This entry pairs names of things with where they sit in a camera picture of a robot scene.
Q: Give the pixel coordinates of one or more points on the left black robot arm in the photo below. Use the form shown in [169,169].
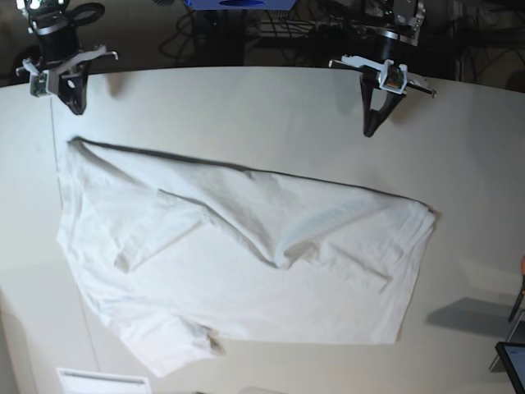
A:
[392,28]

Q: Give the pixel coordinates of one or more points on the white T-shirt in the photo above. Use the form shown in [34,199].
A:
[174,256]

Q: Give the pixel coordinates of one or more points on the blue box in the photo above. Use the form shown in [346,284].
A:
[266,5]

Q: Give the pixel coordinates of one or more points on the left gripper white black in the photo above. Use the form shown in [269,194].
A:
[389,76]

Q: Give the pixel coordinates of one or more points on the tablet on stand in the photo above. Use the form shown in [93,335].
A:
[510,355]

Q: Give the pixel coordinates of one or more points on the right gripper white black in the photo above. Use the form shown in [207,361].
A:
[66,79]

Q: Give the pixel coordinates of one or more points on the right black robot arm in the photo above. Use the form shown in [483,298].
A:
[55,27]

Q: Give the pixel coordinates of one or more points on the white paper sheet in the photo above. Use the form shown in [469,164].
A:
[77,381]

